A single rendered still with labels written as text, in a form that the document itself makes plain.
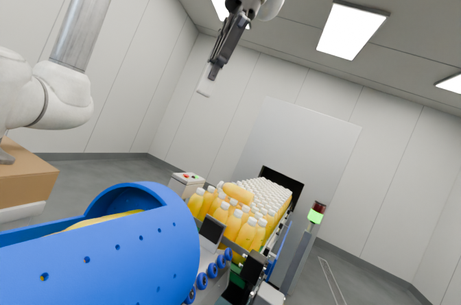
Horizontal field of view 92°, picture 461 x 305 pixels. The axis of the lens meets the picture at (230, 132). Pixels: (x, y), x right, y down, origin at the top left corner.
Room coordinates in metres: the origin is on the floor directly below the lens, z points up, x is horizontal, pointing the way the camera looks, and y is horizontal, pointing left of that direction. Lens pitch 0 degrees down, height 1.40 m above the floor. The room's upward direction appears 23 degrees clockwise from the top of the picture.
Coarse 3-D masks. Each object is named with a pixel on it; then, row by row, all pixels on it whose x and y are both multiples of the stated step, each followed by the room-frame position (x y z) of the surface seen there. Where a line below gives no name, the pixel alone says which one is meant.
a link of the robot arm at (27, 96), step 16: (0, 48) 0.54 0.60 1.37; (0, 64) 0.51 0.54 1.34; (16, 64) 0.54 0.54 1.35; (0, 80) 0.51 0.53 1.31; (16, 80) 0.54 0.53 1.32; (32, 80) 0.59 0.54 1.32; (0, 96) 0.52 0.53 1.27; (16, 96) 0.55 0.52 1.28; (32, 96) 0.59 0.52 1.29; (0, 112) 0.53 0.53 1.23; (16, 112) 0.57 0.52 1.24; (32, 112) 0.60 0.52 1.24; (0, 128) 0.55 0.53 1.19
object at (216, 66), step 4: (220, 56) 0.45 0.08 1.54; (216, 60) 0.46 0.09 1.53; (216, 64) 0.47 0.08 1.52; (220, 64) 0.47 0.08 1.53; (212, 68) 0.47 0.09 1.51; (216, 68) 0.47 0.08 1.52; (212, 72) 0.47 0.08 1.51; (216, 72) 0.47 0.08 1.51; (208, 76) 0.48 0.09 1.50; (212, 76) 0.47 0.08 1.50; (216, 76) 0.47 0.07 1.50; (212, 80) 0.48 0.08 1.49
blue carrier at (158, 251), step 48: (144, 192) 0.52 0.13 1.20; (0, 240) 0.37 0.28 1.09; (48, 240) 0.23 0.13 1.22; (96, 240) 0.27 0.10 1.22; (144, 240) 0.33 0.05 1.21; (192, 240) 0.44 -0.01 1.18; (0, 288) 0.18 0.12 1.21; (48, 288) 0.21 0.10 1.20; (96, 288) 0.25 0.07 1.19; (144, 288) 0.31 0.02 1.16
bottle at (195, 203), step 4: (196, 192) 1.08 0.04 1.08; (192, 196) 1.07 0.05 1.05; (196, 196) 1.06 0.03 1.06; (200, 196) 1.07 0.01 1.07; (192, 200) 1.05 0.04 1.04; (196, 200) 1.05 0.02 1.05; (200, 200) 1.06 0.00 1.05; (188, 204) 1.06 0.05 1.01; (192, 204) 1.05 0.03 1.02; (196, 204) 1.05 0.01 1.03; (200, 204) 1.06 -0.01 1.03; (192, 208) 1.05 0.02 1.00; (196, 208) 1.05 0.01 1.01; (200, 208) 1.08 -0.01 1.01; (192, 212) 1.05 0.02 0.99; (196, 212) 1.06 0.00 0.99; (196, 216) 1.07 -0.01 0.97
